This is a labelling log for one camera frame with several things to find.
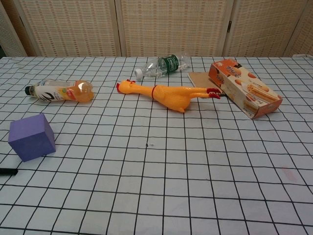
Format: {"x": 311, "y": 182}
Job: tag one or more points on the orange juice plastic bottle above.
{"x": 52, "y": 94}

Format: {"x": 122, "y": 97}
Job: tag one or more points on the brass screen hinge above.
{"x": 229, "y": 26}

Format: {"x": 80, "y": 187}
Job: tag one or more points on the purple foam cube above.
{"x": 29, "y": 139}

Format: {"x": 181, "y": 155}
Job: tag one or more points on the orange biscuit stick box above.
{"x": 247, "y": 88}

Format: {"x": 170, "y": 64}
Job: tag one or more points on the woven folding screen panel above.
{"x": 173, "y": 27}
{"x": 6, "y": 29}
{"x": 71, "y": 27}
{"x": 304, "y": 31}
{"x": 261, "y": 27}

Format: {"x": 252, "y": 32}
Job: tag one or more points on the yellow rubber chicken toy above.
{"x": 171, "y": 94}

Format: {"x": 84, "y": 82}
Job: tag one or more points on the black grid white tablecloth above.
{"x": 156, "y": 186}

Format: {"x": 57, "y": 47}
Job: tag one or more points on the clear green label water bottle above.
{"x": 168, "y": 64}

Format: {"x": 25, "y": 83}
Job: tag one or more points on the green marker with black cap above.
{"x": 8, "y": 171}

